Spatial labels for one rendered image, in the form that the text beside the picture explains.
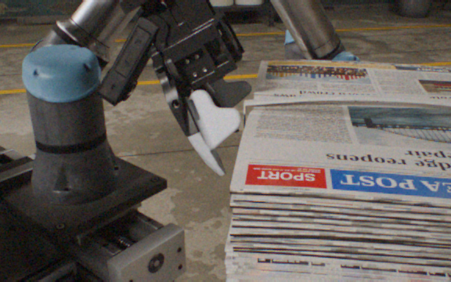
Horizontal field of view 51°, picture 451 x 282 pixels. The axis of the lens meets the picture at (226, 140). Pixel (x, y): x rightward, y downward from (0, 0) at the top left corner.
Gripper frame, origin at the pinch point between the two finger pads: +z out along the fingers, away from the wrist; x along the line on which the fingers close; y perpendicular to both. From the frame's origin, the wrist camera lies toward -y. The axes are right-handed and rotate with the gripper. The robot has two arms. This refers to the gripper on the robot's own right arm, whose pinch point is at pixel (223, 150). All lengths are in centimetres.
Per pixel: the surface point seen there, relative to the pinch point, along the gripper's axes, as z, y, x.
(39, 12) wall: -90, -333, 552
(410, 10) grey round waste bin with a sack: 163, 100, 680
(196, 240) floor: 72, -75, 113
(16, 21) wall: -95, -363, 540
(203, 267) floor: 75, -69, 96
